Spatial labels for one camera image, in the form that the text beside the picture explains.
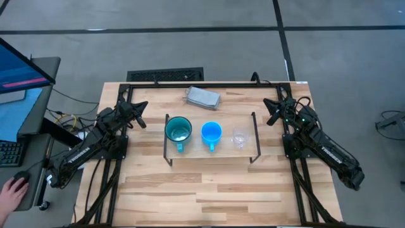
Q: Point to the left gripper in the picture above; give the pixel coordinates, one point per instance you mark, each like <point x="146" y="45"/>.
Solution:
<point x="125" y="111"/>

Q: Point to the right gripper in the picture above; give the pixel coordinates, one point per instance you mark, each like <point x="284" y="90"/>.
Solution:
<point x="286" y="111"/>

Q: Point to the small clear glass cup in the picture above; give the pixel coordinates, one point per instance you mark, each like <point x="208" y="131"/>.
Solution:
<point x="240" y="136"/>

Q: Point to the large teal speckled mug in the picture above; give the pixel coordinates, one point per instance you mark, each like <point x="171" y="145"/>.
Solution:
<point x="178" y="130"/>

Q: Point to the blue plastic mug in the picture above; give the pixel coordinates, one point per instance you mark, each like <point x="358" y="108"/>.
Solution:
<point x="211" y="132"/>

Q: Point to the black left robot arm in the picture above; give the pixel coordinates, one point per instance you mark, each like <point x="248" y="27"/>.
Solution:
<point x="85" y="149"/>

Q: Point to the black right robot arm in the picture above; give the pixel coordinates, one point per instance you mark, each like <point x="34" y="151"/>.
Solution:
<point x="326" y="149"/>

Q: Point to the black floor grille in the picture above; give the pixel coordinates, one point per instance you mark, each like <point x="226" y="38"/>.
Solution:
<point x="164" y="75"/>

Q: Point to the folded grey cloth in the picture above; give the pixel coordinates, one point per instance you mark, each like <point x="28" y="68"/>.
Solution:
<point x="202" y="98"/>

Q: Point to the grey side desk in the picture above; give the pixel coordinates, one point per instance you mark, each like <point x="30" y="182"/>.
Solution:
<point x="41" y="107"/>

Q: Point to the computer monitor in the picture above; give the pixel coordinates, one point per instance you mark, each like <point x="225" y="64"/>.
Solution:
<point x="19" y="69"/>

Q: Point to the black computer mouse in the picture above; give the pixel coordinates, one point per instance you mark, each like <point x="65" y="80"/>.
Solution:
<point x="21" y="177"/>

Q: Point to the black keyboard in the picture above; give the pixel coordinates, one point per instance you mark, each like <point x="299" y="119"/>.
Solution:
<point x="9" y="153"/>

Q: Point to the person's hand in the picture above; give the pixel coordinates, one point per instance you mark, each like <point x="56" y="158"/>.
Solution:
<point x="11" y="196"/>

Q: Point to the black metal table frame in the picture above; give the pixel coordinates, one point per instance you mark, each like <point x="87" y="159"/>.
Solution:
<point x="205" y="85"/>

